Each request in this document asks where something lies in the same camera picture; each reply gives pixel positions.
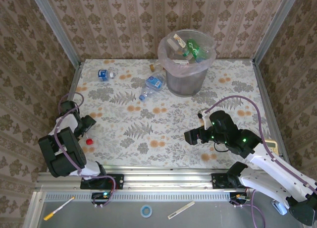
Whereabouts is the clear bottle with red trim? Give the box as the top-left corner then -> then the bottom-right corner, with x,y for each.
79,136 -> 95,147

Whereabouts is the thin black cable loop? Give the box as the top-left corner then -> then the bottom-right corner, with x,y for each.
214,142 -> 230,152

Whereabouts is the crushed blue label bottle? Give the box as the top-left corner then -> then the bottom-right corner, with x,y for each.
138,73 -> 165,102

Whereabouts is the orange label plastic bottle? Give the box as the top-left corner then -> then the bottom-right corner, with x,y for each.
149,60 -> 163,72

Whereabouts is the white pen with yellow cap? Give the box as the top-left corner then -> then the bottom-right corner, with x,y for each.
43,196 -> 76,221

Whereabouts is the aluminium front rail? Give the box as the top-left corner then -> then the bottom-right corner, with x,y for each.
36,165 -> 307,191

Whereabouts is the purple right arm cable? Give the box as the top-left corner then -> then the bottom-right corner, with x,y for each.
204,95 -> 317,228

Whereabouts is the black controller board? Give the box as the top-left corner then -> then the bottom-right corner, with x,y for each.
91,191 -> 112,201
229,192 -> 249,201

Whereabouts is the small blue label bottle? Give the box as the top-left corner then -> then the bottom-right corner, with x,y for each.
88,68 -> 117,82

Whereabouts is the light blue plastic object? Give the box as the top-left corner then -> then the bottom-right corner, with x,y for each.
271,199 -> 289,216

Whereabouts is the aluminium frame post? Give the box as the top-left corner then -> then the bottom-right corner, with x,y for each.
28,0 -> 82,66
252,0 -> 302,65

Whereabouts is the grey metal mesh bin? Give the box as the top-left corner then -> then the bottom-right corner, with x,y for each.
158,29 -> 217,97

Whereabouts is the pink translucent bin liner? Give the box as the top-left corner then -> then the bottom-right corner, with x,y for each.
158,29 -> 217,77

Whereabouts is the white flat stick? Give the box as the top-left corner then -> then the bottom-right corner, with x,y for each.
167,200 -> 196,220

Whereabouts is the blue tape roll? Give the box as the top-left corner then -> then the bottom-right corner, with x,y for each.
140,205 -> 153,218

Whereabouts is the yellow white handheld device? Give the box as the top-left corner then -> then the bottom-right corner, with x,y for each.
262,140 -> 280,154

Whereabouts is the green plastic bottle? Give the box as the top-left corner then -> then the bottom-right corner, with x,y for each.
186,39 -> 208,60

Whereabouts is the grey slotted cable duct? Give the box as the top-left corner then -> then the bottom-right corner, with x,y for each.
44,192 -> 233,202

